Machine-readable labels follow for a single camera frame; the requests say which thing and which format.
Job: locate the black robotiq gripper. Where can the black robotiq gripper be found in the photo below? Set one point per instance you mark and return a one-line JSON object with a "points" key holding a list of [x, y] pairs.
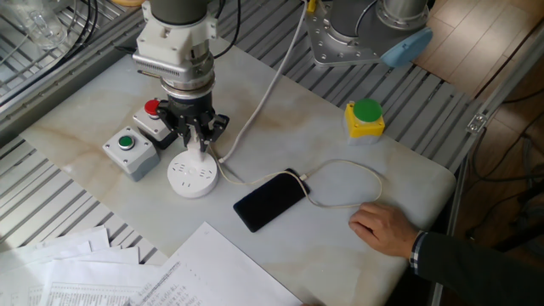
{"points": [[191, 108]]}

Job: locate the black smartphone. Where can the black smartphone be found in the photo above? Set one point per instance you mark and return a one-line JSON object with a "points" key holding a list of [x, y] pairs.
{"points": [[268, 204]]}

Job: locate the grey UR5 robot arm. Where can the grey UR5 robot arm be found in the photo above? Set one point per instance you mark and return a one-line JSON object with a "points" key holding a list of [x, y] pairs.
{"points": [[178, 10]]}

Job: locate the white charger adapter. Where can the white charger adapter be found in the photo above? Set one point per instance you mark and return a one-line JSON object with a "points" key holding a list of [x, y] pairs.
{"points": [[196, 146]]}

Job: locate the person's right forearm dark sleeve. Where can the person's right forearm dark sleeve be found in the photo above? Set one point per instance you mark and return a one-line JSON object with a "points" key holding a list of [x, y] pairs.
{"points": [[476, 272]]}

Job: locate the round white power socket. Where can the round white power socket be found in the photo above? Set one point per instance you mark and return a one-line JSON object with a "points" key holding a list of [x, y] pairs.
{"points": [[191, 178]]}

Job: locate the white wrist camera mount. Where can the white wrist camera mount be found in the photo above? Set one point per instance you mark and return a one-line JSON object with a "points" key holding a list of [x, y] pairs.
{"points": [[170, 42]]}

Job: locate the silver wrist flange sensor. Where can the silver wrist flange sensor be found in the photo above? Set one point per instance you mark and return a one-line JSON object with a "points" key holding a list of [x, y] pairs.
{"points": [[191, 87]]}

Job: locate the printed table paper sheet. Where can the printed table paper sheet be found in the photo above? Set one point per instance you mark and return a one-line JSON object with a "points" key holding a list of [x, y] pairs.
{"points": [[85, 293]]}

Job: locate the grey box green push button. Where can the grey box green push button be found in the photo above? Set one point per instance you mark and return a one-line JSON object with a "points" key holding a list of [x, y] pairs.
{"points": [[132, 159]]}

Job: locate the person's right hand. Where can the person's right hand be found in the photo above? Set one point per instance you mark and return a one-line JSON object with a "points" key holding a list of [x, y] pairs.
{"points": [[382, 229]]}

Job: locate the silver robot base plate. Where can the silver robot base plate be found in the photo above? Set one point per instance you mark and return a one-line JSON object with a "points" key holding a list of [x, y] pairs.
{"points": [[327, 47]]}

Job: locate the wooden stand round base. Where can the wooden stand round base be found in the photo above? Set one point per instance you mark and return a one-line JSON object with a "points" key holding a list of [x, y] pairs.
{"points": [[127, 2]]}

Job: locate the grey box red mushroom button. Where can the grey box red mushroom button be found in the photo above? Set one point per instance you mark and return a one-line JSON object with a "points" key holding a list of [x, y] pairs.
{"points": [[151, 127]]}

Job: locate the aluminium frame post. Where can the aluminium frame post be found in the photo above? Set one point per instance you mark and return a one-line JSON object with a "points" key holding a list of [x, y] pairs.
{"points": [[476, 123]]}

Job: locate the white paper sheet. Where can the white paper sheet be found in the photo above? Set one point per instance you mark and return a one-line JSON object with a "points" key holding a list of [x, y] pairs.
{"points": [[119, 255], [42, 255]]}

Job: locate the yellow box green dome button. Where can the yellow box green dome button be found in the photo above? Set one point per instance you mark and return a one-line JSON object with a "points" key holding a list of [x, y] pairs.
{"points": [[364, 125]]}

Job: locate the large printed paper sheet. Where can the large printed paper sheet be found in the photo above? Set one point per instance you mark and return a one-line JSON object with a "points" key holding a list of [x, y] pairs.
{"points": [[221, 272]]}

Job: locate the grey aluminium divider rail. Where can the grey aluminium divider rail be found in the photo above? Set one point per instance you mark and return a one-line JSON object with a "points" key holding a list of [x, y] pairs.
{"points": [[64, 81]]}

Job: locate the clear plastic cup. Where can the clear plastic cup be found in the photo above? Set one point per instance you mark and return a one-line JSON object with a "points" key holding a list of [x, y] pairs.
{"points": [[38, 25]]}

